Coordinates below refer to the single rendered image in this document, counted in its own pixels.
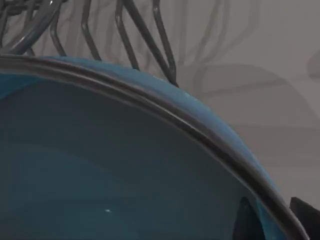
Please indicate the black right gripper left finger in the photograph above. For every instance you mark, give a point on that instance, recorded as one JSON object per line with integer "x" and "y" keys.
{"x": 246, "y": 222}

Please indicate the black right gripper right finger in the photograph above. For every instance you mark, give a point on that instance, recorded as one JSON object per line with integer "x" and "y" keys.
{"x": 306, "y": 215}

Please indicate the blue bowl with dark rim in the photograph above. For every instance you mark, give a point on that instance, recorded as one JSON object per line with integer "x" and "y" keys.
{"x": 105, "y": 155}

